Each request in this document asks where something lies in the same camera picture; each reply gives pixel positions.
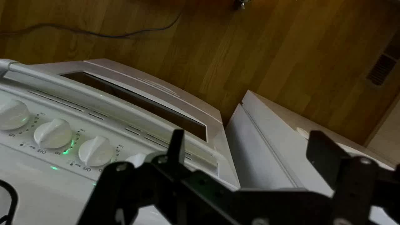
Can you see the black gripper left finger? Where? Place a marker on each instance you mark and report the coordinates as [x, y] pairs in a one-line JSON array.
[[125, 188]]

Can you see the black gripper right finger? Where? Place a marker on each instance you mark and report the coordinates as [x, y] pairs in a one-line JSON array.
[[357, 188]]

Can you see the white stove knob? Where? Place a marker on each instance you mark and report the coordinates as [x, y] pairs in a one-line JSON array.
[[135, 158], [12, 114], [52, 133], [95, 150]]

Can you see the white gas stove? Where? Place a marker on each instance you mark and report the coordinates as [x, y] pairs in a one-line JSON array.
[[37, 195]]

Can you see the white oven door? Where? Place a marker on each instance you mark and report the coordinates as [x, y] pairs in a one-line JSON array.
[[137, 89]]

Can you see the white refrigerator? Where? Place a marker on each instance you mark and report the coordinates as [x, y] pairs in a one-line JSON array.
[[266, 141]]

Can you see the dark floor vent grille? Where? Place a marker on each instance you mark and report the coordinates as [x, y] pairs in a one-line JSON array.
[[381, 69]]

